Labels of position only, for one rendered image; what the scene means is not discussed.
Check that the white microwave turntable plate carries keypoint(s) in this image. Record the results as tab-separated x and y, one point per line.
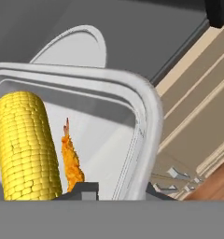
76	49

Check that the clear white tupperware container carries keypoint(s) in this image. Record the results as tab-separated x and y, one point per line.
148	102

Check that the beige cupboard run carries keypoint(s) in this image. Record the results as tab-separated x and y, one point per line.
198	102

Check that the yellow corn cob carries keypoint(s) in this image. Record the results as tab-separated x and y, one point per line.
26	146

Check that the black microwave door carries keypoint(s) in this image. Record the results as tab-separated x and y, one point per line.
219	11

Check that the orange fried shrimp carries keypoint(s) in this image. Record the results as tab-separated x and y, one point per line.
72	161

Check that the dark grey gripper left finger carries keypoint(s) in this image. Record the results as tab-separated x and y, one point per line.
86	191

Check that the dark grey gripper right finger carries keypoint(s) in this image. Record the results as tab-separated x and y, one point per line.
152	193

